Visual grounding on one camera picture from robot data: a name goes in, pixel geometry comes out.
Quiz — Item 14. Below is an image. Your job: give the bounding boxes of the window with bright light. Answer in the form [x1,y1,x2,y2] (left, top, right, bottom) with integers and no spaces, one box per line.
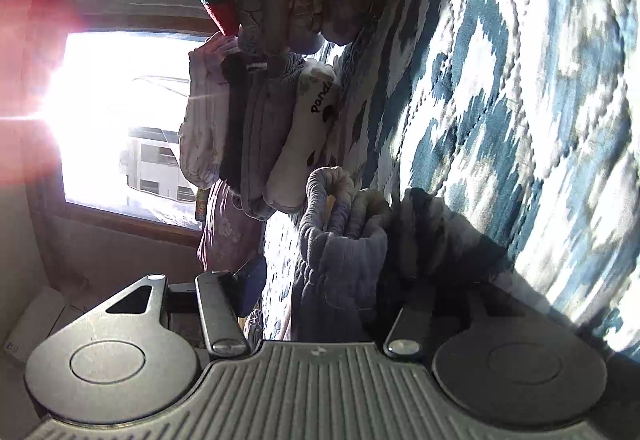
[40,31,205,231]

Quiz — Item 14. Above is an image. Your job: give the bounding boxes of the folded dark grey garment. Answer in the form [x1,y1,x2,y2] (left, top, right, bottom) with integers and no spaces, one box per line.
[240,53,305,221]

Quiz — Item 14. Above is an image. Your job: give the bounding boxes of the folded black garment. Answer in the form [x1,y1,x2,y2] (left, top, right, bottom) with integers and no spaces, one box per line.
[219,53,266,194]

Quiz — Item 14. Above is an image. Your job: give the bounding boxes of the folded white panda garment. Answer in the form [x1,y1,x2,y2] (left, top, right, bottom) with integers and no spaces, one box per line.
[262,58,342,213]

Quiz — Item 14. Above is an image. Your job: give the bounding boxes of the white box on floor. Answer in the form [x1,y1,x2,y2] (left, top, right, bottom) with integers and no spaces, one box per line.
[3,287,65,363]

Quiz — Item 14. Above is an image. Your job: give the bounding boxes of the blue white quilted bedspread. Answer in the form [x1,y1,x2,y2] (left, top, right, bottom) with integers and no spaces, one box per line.
[259,0,640,356]

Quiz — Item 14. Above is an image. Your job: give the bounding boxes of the folded white garment top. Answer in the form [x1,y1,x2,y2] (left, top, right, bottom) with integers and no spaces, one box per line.
[178,32,240,189]

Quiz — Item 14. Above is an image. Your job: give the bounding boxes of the maroon pillow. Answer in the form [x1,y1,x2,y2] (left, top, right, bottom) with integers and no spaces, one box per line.
[196,180,264,272]

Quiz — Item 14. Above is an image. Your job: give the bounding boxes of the purple sweatpants with beige stripe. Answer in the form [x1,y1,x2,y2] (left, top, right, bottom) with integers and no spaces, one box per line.
[291,167,512,342]

